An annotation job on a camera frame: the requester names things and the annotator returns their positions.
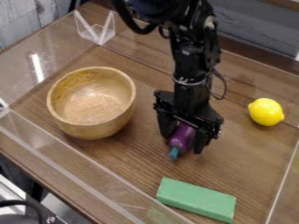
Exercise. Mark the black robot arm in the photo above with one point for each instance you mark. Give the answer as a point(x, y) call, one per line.
point(187, 23)

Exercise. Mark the clear acrylic corner bracket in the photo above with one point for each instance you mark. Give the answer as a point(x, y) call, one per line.
point(99, 34)

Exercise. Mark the purple toy eggplant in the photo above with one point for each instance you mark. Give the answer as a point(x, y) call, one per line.
point(180, 140)

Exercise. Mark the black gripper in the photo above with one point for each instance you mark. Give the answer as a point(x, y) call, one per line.
point(186, 105)

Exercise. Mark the black metal table bracket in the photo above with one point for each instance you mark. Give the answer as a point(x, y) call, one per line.
point(50, 217)

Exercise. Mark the brown wooden bowl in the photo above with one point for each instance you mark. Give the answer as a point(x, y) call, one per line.
point(91, 102)

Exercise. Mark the yellow lemon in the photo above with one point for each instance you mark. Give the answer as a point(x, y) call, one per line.
point(266, 112)

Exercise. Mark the green rectangular block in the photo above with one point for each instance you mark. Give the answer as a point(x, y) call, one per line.
point(196, 199)

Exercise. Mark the clear acrylic tray walls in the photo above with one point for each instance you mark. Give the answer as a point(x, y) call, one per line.
point(107, 178)

